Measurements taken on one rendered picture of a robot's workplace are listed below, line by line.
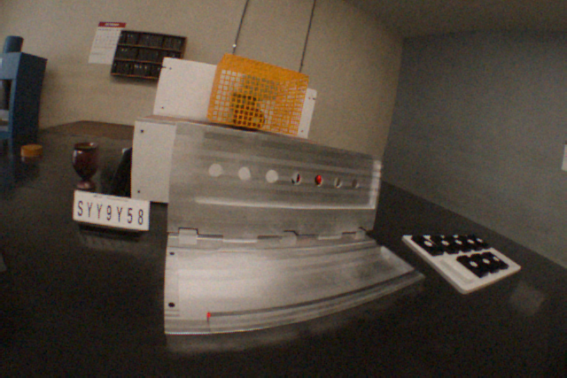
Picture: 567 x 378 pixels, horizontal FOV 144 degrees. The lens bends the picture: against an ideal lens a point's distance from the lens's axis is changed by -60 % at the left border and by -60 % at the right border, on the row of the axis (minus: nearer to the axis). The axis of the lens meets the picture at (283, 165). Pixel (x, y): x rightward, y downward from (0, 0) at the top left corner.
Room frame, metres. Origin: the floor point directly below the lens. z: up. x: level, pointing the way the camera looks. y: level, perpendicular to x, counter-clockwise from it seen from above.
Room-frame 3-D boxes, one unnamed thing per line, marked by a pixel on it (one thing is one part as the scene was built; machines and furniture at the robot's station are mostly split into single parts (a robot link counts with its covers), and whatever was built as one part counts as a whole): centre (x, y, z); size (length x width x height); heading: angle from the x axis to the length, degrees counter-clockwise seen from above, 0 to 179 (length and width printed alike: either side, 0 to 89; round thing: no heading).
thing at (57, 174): (0.89, 0.29, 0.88); 2.34 x 0.84 x 0.03; 115
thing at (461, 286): (0.44, -0.59, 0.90); 0.40 x 0.27 x 0.01; 100
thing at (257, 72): (0.65, 0.13, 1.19); 0.23 x 0.20 x 0.17; 115
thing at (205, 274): (0.31, -0.07, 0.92); 0.44 x 0.21 x 0.04; 115
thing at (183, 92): (0.75, 0.08, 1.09); 0.75 x 0.40 x 0.38; 115
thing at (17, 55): (0.73, 2.34, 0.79); 0.70 x 0.63 x 1.58; 115
